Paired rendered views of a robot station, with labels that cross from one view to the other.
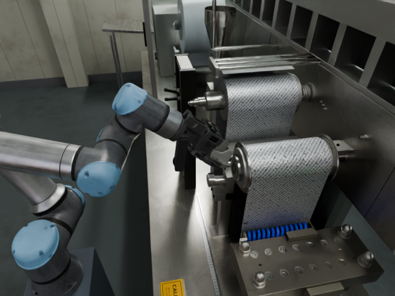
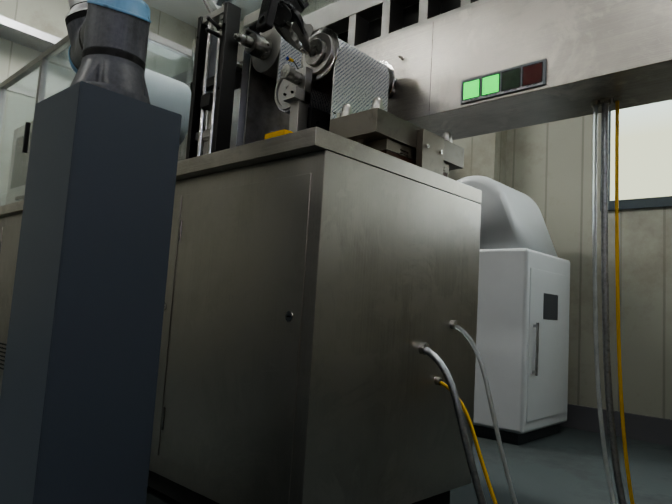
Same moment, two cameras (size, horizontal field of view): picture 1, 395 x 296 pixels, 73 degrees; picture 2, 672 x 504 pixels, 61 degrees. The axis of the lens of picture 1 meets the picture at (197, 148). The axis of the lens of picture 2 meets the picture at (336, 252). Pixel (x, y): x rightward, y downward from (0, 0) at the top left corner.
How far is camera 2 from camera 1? 1.59 m
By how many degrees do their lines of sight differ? 55
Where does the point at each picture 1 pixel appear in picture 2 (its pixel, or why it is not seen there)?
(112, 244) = not seen: outside the picture
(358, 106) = (387, 47)
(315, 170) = (379, 68)
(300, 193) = (372, 94)
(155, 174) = not seen: hidden behind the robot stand
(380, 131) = (411, 44)
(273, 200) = (354, 90)
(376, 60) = (388, 13)
